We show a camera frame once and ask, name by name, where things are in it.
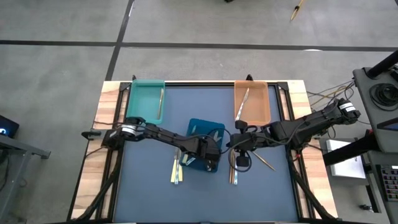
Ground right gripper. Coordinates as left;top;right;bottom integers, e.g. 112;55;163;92
228;119;274;151

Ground dark blue plastic bin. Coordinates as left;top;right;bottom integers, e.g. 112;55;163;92
180;117;226;174

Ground orange plastic bin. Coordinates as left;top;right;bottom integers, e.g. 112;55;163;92
233;80;272;127

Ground grey-blue table mat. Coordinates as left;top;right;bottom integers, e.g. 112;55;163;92
113;85;299;223

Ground light green plastic bin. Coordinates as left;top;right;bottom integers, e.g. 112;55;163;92
126;79;166;125

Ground black diagonal rig beam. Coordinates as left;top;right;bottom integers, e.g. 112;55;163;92
322;129;379;167

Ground white box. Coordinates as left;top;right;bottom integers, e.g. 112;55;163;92
325;139;367;180

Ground grey neighbouring table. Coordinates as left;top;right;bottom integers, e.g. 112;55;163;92
353;67;398;154

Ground black tablet screen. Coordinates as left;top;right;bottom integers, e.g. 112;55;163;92
376;117;398;131

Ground keypad control panel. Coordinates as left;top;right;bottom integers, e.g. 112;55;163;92
381;164;398;202

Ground grey metal desk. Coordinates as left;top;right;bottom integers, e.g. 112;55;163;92
0;133;52;218

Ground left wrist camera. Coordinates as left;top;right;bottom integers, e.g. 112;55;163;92
205;160;219;173

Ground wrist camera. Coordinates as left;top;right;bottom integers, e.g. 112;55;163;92
235;154;251;168
205;160;219;173

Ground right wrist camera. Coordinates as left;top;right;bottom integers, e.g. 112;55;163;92
235;154;251;168

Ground black aluminium rig frame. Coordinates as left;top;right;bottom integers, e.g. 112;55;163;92
67;74;340;224

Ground floor cable bundle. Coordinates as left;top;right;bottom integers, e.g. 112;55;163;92
306;79;357;125

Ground black lever handle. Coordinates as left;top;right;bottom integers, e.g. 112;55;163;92
81;129;103;140

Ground black cable coil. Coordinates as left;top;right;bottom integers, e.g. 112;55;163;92
369;83;398;111

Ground yellow hanging cable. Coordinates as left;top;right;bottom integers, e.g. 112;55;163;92
289;0;305;22

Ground black rig post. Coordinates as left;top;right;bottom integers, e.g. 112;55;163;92
366;50;398;79

